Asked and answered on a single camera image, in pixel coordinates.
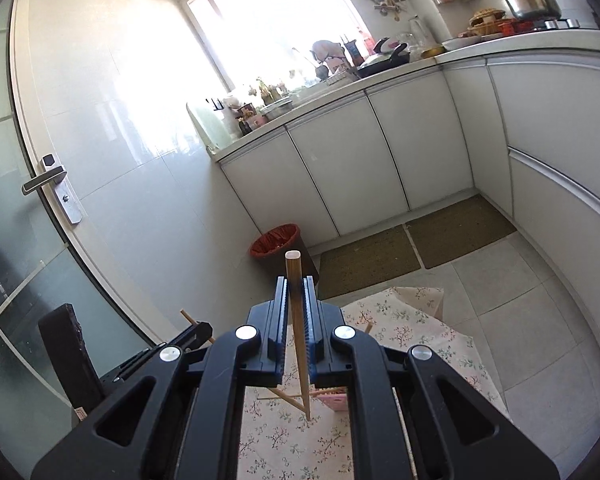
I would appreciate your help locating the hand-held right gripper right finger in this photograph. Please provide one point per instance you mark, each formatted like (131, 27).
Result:
(311, 330)

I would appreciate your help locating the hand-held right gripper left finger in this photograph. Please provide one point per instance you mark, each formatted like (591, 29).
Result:
(280, 330)

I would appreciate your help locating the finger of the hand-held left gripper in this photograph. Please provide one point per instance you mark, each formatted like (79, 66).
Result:
(190, 335)
(72, 355)

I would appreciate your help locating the tan wooden chopstick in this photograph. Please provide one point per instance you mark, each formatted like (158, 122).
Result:
(187, 316)
(296, 280)

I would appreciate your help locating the pile of bamboo chopsticks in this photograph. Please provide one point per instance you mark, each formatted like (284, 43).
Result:
(290, 396)

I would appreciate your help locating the pink perforated utensil holder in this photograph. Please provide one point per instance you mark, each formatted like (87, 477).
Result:
(335, 402)

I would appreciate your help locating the brown trash bin red liner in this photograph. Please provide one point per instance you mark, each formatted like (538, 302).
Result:
(275, 242)

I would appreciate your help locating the brown floor mat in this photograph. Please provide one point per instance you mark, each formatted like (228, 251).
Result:
(370, 260)
(460, 230)

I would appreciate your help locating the floral tablecloth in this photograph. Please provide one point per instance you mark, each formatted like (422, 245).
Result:
(410, 340)

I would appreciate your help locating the frosted glass door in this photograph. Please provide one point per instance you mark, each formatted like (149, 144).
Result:
(20, 260)

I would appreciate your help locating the white cabinet door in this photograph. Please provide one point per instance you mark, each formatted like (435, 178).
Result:
(275, 185)
(420, 135)
(350, 160)
(480, 135)

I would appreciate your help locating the pale green cutting board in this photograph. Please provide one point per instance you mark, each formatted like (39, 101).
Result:
(210, 127)

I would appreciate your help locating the small condiment jars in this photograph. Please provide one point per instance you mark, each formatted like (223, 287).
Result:
(250, 120)

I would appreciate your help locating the small potted plants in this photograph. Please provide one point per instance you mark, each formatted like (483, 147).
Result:
(267, 91)

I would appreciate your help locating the white cabinet drawer front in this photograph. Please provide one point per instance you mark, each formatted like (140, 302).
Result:
(570, 260)
(555, 100)

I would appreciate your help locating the black frying pan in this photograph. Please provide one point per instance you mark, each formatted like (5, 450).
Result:
(382, 60)

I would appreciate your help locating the grey blue cloth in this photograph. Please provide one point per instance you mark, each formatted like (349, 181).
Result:
(327, 50)

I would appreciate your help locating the yellow bowl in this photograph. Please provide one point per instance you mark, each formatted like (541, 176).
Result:
(432, 51)

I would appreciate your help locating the kitchen window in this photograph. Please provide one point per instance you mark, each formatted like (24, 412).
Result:
(270, 25)

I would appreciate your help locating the clear water jug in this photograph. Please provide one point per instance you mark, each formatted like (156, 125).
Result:
(422, 32)

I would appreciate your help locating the white plate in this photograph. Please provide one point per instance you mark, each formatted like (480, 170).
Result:
(457, 42)

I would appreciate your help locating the woven basket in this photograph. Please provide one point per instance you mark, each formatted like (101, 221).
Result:
(487, 20)

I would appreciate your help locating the white kitchen countertop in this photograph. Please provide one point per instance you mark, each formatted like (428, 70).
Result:
(530, 40)

